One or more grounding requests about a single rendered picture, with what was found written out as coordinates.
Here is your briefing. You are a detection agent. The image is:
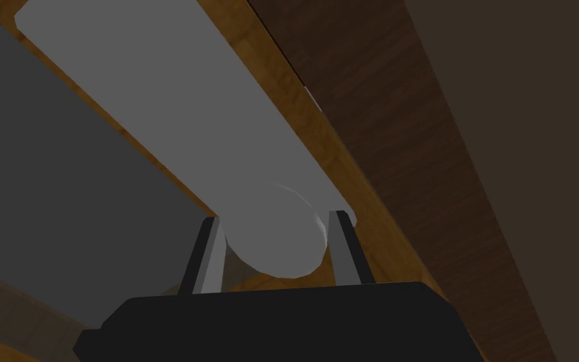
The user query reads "grey bar handle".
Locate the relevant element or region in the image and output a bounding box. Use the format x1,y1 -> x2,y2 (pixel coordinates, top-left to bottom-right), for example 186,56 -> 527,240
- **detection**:
13,0 -> 358,280

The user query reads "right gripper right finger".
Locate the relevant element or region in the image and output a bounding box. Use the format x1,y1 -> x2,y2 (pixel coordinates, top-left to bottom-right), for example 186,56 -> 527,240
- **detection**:
327,209 -> 376,287

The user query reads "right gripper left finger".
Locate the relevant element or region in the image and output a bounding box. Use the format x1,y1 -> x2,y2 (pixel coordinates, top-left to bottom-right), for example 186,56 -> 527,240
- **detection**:
177,216 -> 227,296

